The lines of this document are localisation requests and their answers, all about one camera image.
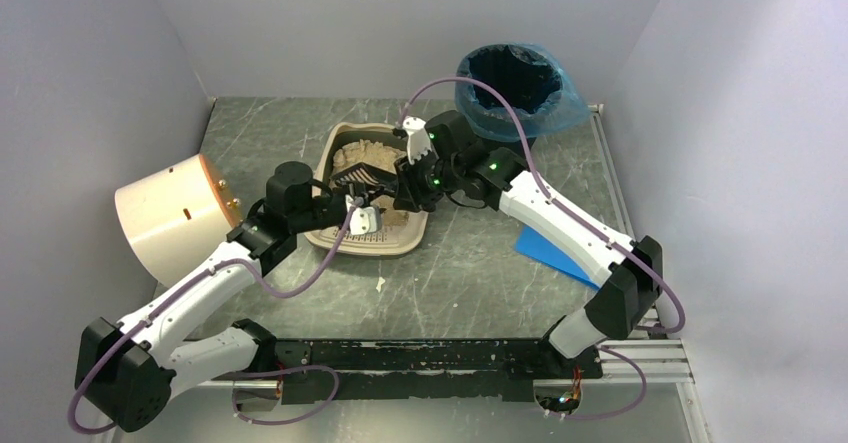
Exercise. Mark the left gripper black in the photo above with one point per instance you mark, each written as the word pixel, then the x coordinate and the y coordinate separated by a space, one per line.
pixel 338 203

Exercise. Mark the beige litter box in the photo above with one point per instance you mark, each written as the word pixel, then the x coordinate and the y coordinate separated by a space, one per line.
pixel 401 231

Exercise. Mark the black trash bin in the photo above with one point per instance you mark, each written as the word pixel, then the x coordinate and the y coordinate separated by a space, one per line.
pixel 503 140

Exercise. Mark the cat litter pile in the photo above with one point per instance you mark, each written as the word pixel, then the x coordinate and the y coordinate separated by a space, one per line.
pixel 378 155

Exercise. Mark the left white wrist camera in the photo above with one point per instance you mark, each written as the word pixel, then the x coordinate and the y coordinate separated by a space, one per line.
pixel 364 220

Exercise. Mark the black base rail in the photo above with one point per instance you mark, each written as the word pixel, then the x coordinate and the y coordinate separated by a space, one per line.
pixel 363 370

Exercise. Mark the beige cylindrical container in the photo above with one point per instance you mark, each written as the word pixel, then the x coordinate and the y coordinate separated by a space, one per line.
pixel 175 218

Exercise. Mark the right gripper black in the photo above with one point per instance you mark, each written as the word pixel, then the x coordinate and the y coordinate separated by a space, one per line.
pixel 411 188

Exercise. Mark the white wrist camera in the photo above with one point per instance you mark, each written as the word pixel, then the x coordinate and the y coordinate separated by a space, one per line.
pixel 364 220
pixel 418 141

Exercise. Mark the blue sheet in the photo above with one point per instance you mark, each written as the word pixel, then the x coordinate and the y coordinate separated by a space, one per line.
pixel 534 246

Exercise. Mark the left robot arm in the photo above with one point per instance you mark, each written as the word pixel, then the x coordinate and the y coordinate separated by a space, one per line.
pixel 129 370

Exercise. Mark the blue plastic bin liner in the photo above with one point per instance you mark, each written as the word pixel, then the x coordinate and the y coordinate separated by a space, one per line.
pixel 530 79

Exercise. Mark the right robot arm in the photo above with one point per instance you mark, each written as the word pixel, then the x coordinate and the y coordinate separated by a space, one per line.
pixel 444 156

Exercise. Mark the aluminium frame rail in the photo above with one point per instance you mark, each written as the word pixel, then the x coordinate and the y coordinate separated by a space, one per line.
pixel 662 360

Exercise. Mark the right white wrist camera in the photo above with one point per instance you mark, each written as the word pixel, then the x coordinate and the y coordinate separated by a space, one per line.
pixel 418 141

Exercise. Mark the black litter scoop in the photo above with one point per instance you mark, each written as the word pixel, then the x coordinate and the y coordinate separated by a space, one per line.
pixel 365 174

